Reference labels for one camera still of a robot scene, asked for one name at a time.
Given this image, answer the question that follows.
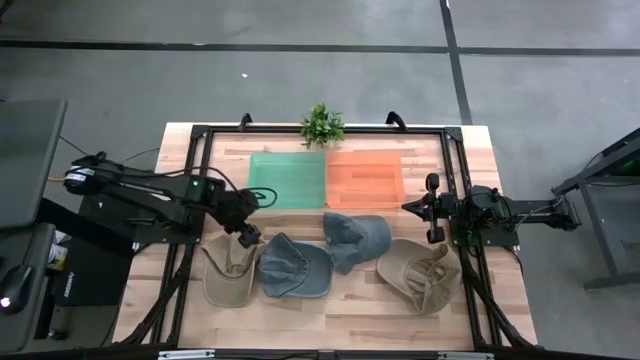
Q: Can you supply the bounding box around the small green artificial plant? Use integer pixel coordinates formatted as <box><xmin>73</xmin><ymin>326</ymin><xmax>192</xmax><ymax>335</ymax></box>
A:
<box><xmin>298</xmin><ymin>102</ymin><xmax>347</xmax><ymax>150</ymax></box>

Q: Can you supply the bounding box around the black aluminium rig frame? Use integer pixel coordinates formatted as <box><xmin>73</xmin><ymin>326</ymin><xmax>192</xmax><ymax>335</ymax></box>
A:
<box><xmin>118</xmin><ymin>123</ymin><xmax>540</xmax><ymax>351</ymax></box>

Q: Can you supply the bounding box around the orange translucent plastic tray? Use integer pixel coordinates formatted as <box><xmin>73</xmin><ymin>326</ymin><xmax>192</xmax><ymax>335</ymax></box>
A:
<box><xmin>324</xmin><ymin>151</ymin><xmax>406</xmax><ymax>210</ymax></box>

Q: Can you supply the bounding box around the tan baseball cap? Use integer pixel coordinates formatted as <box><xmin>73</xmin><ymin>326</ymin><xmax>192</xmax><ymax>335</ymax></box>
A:
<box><xmin>375</xmin><ymin>237</ymin><xmax>464</xmax><ymax>316</ymax></box>
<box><xmin>199</xmin><ymin>232</ymin><xmax>267</xmax><ymax>309</ymax></box>

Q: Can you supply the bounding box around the white and yellow container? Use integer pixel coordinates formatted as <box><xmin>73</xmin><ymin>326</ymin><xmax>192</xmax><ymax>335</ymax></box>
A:
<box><xmin>47</xmin><ymin>242</ymin><xmax>69</xmax><ymax>272</ymax></box>

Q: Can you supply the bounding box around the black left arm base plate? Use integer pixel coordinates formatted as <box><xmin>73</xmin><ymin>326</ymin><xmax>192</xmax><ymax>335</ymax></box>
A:
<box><xmin>79</xmin><ymin>192</ymin><xmax>207</xmax><ymax>246</ymax></box>

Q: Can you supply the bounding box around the grey flat panel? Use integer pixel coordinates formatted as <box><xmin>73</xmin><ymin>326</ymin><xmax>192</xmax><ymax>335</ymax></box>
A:
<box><xmin>0</xmin><ymin>97</ymin><xmax>69</xmax><ymax>231</ymax></box>

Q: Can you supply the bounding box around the grey desk top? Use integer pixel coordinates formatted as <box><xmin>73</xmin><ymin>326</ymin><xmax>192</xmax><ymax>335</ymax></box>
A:
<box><xmin>0</xmin><ymin>222</ymin><xmax>57</xmax><ymax>354</ymax></box>

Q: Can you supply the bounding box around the thin black floor cable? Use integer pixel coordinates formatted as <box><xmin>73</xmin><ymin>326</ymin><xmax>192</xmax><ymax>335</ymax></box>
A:
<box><xmin>58</xmin><ymin>134</ymin><xmax>162</xmax><ymax>164</ymax></box>

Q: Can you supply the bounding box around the green translucent plastic tray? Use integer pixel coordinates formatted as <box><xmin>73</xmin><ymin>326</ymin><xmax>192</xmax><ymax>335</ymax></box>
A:
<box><xmin>247</xmin><ymin>151</ymin><xmax>329</xmax><ymax>210</ymax></box>

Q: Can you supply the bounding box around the black computer mouse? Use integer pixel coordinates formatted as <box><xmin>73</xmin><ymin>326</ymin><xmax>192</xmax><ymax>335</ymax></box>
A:
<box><xmin>0</xmin><ymin>263</ymin><xmax>34</xmax><ymax>316</ymax></box>

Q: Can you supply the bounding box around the silver metal bracket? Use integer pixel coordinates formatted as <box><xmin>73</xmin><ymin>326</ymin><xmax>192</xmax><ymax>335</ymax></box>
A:
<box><xmin>158</xmin><ymin>349</ymin><xmax>216</xmax><ymax>360</ymax></box>
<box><xmin>437</xmin><ymin>351</ymin><xmax>496</xmax><ymax>360</ymax></box>

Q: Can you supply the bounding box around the blue-grey baseball cap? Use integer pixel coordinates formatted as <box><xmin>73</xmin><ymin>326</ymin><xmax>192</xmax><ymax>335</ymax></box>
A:
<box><xmin>257</xmin><ymin>232</ymin><xmax>335</xmax><ymax>300</ymax></box>
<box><xmin>322</xmin><ymin>211</ymin><xmax>394</xmax><ymax>276</ymax></box>

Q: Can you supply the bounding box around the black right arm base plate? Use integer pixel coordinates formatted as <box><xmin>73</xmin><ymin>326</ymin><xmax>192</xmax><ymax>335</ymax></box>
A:
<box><xmin>447</xmin><ymin>206</ymin><xmax>522</xmax><ymax>249</ymax></box>

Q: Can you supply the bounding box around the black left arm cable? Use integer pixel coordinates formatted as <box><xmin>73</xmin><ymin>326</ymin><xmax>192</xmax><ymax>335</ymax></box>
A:
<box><xmin>243</xmin><ymin>186</ymin><xmax>279</xmax><ymax>210</ymax></box>

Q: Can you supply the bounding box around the black box with white print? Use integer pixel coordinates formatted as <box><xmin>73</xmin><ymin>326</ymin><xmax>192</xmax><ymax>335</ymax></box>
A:
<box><xmin>52</xmin><ymin>234</ymin><xmax>135</xmax><ymax>307</ymax></box>

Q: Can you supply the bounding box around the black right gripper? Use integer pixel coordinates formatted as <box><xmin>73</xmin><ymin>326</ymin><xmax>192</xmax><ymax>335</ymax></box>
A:
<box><xmin>401</xmin><ymin>172</ymin><xmax>457</xmax><ymax>246</ymax></box>

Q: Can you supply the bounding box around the black metal cart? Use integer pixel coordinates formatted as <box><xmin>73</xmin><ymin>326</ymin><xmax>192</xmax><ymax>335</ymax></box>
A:
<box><xmin>549</xmin><ymin>127</ymin><xmax>640</xmax><ymax>291</ymax></box>

